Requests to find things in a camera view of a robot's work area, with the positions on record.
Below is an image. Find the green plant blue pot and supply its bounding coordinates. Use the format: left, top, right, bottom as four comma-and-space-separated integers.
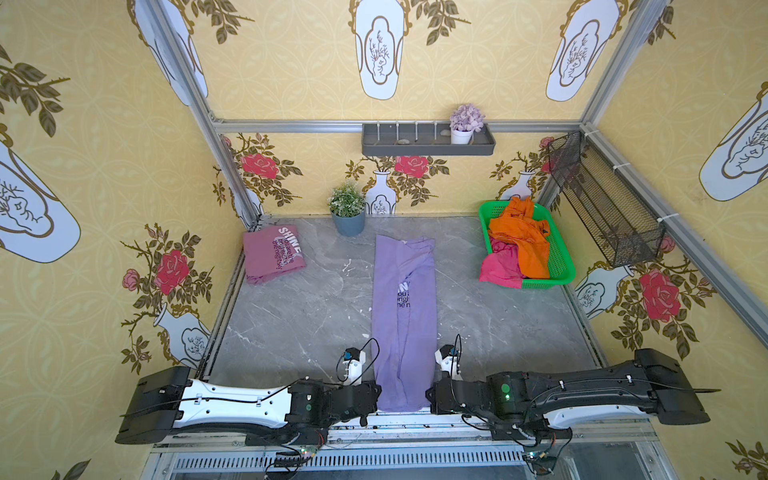
328, 182, 366, 237

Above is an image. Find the grey wall shelf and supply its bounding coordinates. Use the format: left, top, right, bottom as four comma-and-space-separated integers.
361, 122, 497, 157

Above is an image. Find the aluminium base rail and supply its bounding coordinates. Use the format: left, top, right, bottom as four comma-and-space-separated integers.
141, 412, 676, 479

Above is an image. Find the purple flower white pot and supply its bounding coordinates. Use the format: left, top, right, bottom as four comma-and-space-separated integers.
450, 104, 485, 145

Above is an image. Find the black wire mesh basket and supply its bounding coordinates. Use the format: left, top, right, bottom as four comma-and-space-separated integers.
545, 132, 665, 267

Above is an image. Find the magenta t-shirt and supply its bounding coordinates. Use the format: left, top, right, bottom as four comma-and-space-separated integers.
478, 239, 524, 289

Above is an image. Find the green plastic basket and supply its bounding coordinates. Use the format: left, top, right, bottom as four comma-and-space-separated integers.
478, 201, 575, 290

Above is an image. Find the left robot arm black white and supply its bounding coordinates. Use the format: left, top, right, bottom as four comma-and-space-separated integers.
115, 366, 382, 445

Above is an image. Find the purple t-shirt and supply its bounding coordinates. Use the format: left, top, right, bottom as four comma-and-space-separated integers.
372, 235, 438, 412

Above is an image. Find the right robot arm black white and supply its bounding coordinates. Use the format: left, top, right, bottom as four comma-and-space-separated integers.
425, 348, 710, 448

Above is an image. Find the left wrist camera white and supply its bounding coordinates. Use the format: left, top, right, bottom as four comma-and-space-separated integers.
342, 347, 367, 385

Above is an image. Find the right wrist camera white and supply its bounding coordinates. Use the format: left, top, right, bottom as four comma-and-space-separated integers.
435, 344, 462, 380

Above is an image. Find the orange t-shirt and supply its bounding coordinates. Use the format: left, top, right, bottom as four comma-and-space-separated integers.
488, 197, 550, 279

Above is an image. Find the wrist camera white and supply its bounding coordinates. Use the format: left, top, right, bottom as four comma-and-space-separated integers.
435, 344, 462, 380
342, 347, 367, 385

